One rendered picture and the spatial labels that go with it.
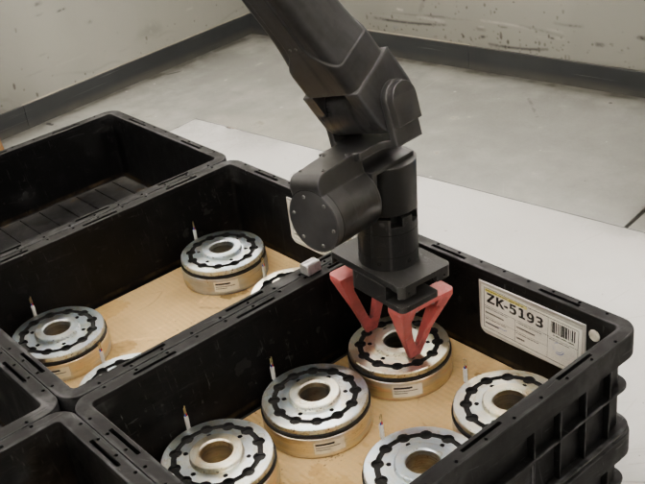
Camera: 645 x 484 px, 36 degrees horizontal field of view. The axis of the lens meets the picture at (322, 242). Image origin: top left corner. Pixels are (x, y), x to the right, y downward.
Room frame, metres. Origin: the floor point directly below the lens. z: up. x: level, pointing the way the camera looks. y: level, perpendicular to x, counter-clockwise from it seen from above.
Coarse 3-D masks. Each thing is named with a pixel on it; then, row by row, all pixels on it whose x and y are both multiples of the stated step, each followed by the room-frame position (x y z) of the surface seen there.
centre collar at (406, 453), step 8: (408, 448) 0.65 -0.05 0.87; (416, 448) 0.65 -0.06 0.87; (424, 448) 0.65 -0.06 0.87; (432, 448) 0.65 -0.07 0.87; (440, 448) 0.65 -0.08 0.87; (400, 456) 0.64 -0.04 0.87; (408, 456) 0.64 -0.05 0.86; (440, 456) 0.64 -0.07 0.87; (400, 464) 0.63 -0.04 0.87; (400, 472) 0.62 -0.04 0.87; (408, 472) 0.62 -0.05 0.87; (408, 480) 0.62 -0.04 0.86
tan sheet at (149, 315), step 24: (288, 264) 1.05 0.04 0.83; (144, 288) 1.04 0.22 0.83; (168, 288) 1.03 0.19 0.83; (120, 312) 0.99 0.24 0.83; (144, 312) 0.99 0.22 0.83; (168, 312) 0.98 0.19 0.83; (192, 312) 0.97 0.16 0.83; (216, 312) 0.97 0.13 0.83; (120, 336) 0.94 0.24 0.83; (144, 336) 0.93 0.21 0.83; (168, 336) 0.93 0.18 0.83; (72, 384) 0.86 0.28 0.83
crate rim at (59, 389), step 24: (216, 168) 1.14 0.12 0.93; (240, 168) 1.13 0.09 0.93; (168, 192) 1.09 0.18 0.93; (288, 192) 1.06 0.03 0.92; (120, 216) 1.05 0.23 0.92; (48, 240) 1.00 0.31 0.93; (0, 264) 0.96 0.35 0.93; (264, 288) 0.84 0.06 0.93; (0, 336) 0.81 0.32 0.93; (192, 336) 0.77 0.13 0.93; (24, 360) 0.77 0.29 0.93; (144, 360) 0.74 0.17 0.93; (48, 384) 0.72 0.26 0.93; (96, 384) 0.71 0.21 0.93; (72, 408) 0.70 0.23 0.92
